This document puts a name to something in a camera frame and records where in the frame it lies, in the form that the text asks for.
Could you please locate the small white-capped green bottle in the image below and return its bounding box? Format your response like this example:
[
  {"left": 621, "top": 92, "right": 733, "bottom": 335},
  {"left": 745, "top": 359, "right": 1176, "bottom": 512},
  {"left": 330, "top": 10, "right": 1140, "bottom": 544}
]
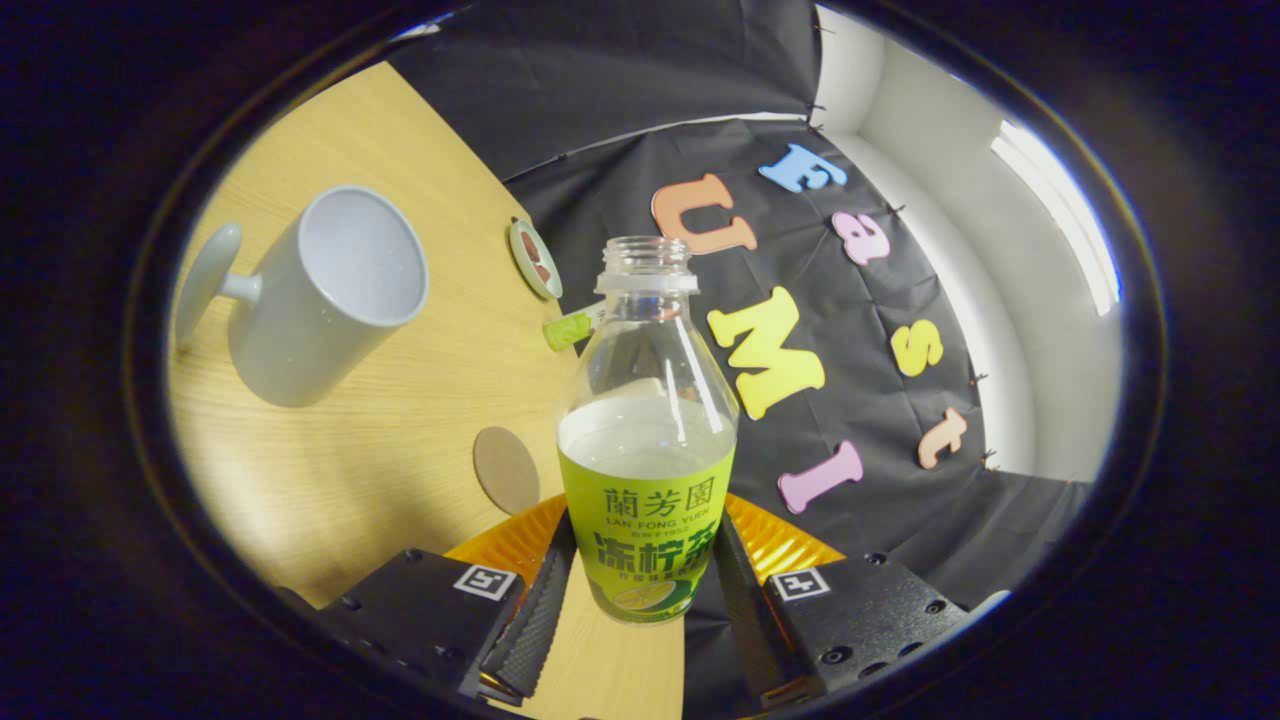
[{"left": 542, "top": 300, "right": 608, "bottom": 352}]

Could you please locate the ceiling light panel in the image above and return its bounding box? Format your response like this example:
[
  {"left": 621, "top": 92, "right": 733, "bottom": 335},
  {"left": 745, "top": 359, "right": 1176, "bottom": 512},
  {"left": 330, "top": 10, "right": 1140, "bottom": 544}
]
[{"left": 990, "top": 120, "right": 1121, "bottom": 318}]

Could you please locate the clear juice bottle green label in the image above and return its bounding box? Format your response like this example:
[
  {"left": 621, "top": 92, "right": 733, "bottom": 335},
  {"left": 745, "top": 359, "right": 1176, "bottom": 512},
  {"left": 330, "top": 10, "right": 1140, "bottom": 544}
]
[{"left": 555, "top": 236, "right": 741, "bottom": 625}]

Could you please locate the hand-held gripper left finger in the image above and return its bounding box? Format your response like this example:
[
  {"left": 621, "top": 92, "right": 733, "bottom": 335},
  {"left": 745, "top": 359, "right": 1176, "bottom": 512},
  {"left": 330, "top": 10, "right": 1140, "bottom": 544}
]
[{"left": 275, "top": 493, "right": 581, "bottom": 706}]

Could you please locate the pale grey cup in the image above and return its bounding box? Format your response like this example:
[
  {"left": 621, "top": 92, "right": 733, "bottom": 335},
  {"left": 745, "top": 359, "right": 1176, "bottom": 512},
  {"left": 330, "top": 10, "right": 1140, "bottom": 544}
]
[{"left": 175, "top": 185, "right": 431, "bottom": 409}]

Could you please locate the pale green plate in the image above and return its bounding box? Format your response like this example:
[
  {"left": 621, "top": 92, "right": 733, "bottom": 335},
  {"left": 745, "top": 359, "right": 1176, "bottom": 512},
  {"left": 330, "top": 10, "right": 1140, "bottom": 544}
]
[{"left": 508, "top": 217, "right": 564, "bottom": 301}]

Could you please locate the round brown coaster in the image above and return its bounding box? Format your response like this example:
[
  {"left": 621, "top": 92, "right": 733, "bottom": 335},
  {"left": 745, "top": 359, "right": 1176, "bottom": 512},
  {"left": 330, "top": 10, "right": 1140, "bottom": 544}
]
[{"left": 472, "top": 426, "right": 542, "bottom": 517}]

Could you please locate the wooden table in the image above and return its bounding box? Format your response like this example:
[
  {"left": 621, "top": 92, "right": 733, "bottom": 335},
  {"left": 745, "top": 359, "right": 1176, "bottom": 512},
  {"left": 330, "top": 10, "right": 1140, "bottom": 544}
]
[{"left": 165, "top": 60, "right": 691, "bottom": 720}]

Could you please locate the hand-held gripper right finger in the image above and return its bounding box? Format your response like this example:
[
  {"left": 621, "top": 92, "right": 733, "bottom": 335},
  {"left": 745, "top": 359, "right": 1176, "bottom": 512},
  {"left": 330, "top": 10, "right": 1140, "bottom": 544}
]
[{"left": 712, "top": 492, "right": 971, "bottom": 713}]

